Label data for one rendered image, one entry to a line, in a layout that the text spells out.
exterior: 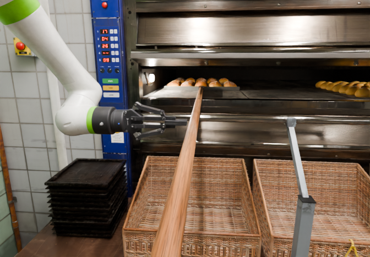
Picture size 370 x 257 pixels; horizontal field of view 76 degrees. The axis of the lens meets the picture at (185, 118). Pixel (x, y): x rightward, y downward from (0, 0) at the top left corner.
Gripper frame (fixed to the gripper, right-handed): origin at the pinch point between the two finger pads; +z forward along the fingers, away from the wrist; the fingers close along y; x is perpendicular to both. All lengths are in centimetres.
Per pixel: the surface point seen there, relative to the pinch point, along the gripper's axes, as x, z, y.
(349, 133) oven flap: -56, 86, 18
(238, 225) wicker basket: -31, 27, 60
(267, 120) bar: -18.2, 33.3, 2.9
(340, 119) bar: -18, 60, 2
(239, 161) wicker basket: -52, 29, 35
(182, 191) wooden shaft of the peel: 44.0, 6.5, -1.1
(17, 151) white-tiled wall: -56, -107, 36
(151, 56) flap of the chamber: -41.1, -17.1, -21.6
